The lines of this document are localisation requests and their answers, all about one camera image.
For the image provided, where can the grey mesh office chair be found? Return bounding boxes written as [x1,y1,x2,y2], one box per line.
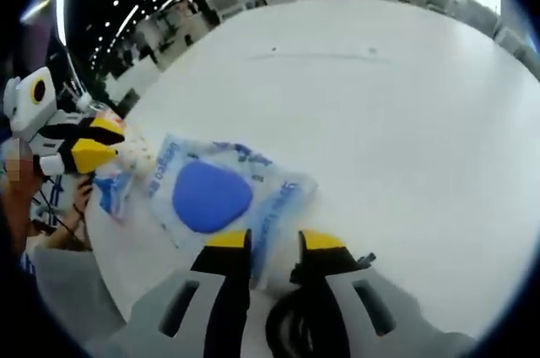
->
[28,242,130,358]

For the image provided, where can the clear plastic bottle red label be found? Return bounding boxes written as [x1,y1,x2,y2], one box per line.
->
[77,94,128,132]

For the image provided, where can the blue tissue packet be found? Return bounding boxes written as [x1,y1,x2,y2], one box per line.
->
[91,162,137,223]

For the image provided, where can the person's left hand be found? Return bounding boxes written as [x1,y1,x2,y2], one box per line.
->
[3,150,43,224]

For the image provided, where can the row of grey chairs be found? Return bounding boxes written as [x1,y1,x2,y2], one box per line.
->
[421,0,540,56]

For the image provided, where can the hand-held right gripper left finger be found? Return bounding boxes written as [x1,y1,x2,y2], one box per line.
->
[126,229,254,358]

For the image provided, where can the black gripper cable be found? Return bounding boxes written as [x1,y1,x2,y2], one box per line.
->
[32,171,86,246]

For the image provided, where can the clear packet with blue pad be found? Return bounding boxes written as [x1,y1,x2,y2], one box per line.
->
[145,133,318,290]

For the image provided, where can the white printed paper cup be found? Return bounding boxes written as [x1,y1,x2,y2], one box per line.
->
[112,129,156,176]

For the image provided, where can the white office chair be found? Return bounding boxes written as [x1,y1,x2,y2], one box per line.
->
[208,0,242,22]

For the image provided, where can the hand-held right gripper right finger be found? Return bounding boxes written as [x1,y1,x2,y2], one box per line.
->
[289,229,478,358]

